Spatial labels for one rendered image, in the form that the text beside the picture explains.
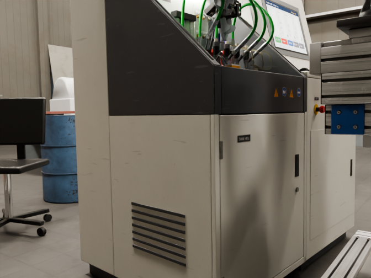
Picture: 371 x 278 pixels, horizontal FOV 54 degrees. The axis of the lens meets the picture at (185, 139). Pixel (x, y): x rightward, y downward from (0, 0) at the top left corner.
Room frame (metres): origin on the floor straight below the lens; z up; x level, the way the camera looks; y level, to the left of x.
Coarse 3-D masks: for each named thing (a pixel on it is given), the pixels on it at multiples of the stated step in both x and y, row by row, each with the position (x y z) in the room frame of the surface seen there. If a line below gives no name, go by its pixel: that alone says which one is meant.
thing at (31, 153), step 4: (48, 112) 4.95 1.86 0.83; (52, 112) 4.89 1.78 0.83; (56, 112) 4.83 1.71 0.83; (60, 112) 4.78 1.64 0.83; (64, 112) 4.73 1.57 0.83; (68, 112) 4.67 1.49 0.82; (72, 112) 4.62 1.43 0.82; (28, 148) 5.53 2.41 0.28; (32, 148) 5.58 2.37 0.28; (36, 148) 5.63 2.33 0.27; (40, 148) 5.69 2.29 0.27; (28, 152) 5.52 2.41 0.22; (32, 152) 5.57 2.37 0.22; (36, 152) 5.63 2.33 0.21; (40, 152) 5.68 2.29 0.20; (28, 156) 5.52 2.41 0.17; (32, 156) 5.57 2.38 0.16; (36, 156) 5.63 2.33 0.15; (40, 156) 5.68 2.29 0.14
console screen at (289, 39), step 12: (264, 0) 2.03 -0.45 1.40; (276, 0) 2.15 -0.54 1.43; (276, 12) 2.11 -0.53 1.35; (288, 12) 2.23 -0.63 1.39; (276, 24) 2.07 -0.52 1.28; (288, 24) 2.19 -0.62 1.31; (300, 24) 2.33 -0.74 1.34; (276, 36) 2.03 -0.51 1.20; (288, 36) 2.15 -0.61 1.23; (300, 36) 2.28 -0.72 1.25; (276, 48) 2.00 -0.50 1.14; (288, 48) 2.11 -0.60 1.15; (300, 48) 2.24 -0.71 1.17
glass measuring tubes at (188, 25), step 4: (172, 12) 1.80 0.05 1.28; (176, 12) 1.78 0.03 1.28; (180, 12) 1.80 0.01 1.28; (184, 12) 1.82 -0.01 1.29; (176, 16) 1.78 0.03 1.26; (180, 16) 1.80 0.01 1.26; (184, 16) 1.82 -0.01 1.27; (188, 16) 1.84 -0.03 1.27; (192, 16) 1.86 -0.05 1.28; (180, 20) 1.83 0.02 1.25; (184, 20) 1.86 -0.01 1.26; (188, 20) 1.85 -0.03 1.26; (192, 20) 1.87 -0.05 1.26; (184, 24) 1.86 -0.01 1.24; (188, 24) 1.85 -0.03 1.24; (192, 24) 1.87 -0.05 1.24; (188, 28) 1.85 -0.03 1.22; (192, 28) 1.87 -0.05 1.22; (192, 32) 1.87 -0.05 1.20
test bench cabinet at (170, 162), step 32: (128, 128) 1.48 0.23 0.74; (160, 128) 1.35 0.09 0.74; (192, 128) 1.25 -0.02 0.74; (128, 160) 1.49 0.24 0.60; (160, 160) 1.36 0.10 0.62; (192, 160) 1.25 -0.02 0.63; (128, 192) 1.49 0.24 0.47; (160, 192) 1.36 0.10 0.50; (192, 192) 1.25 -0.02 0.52; (128, 224) 1.50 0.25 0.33; (160, 224) 1.36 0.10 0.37; (192, 224) 1.25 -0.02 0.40; (128, 256) 1.50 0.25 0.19; (160, 256) 1.36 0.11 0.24; (192, 256) 1.25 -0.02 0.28
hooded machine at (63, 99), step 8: (56, 80) 8.51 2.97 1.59; (64, 80) 8.35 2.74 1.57; (72, 80) 8.51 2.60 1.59; (56, 88) 8.51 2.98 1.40; (64, 88) 8.33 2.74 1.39; (72, 88) 8.37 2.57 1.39; (56, 96) 8.51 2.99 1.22; (64, 96) 8.34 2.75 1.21; (72, 96) 8.30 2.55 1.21; (56, 104) 8.45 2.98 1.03; (64, 104) 8.27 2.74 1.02; (72, 104) 8.18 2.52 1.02
